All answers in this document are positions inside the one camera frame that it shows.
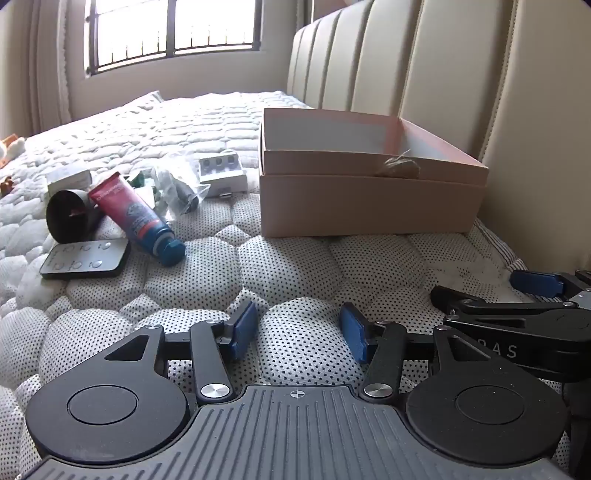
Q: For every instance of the black cylinder container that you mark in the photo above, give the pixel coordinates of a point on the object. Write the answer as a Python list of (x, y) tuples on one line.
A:
[(62, 217)]

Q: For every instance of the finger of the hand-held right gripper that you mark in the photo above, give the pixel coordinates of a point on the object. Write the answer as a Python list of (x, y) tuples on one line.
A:
[(475, 308), (533, 281)]

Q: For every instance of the quilted white mattress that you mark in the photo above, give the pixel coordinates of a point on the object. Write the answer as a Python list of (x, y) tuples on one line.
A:
[(295, 277)]

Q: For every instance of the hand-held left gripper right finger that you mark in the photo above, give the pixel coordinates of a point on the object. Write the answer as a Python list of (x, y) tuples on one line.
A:
[(354, 333)]

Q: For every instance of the small brown toy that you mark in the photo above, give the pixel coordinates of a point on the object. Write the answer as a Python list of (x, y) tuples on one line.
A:
[(6, 185)]

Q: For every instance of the small white box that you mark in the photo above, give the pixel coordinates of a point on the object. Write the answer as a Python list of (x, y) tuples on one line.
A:
[(69, 180)]

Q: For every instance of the white duck plush toy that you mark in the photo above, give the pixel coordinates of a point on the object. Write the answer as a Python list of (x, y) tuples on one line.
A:
[(10, 148)]

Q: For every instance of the barred window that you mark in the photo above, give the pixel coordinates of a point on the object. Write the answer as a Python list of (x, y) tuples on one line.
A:
[(171, 27)]

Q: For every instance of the green plastic item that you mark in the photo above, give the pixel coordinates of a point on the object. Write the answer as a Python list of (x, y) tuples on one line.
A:
[(138, 177)]

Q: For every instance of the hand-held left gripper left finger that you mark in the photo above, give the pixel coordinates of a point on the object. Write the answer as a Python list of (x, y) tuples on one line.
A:
[(244, 327)]

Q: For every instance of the beige curtain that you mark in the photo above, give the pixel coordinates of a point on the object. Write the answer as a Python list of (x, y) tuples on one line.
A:
[(48, 60)]

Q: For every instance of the white plastic tray box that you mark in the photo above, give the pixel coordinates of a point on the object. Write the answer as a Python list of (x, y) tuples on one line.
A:
[(221, 182)]

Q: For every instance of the pink cardboard box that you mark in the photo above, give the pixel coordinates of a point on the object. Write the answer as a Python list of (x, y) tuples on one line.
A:
[(369, 207)]

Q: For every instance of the black remote control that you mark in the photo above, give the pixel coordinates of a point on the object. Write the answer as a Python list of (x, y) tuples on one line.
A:
[(87, 261)]

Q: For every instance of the clear plastic bag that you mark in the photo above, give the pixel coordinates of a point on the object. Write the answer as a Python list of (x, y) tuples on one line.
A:
[(178, 189)]

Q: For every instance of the pink and blue tube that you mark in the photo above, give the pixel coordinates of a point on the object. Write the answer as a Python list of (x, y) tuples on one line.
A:
[(134, 217)]

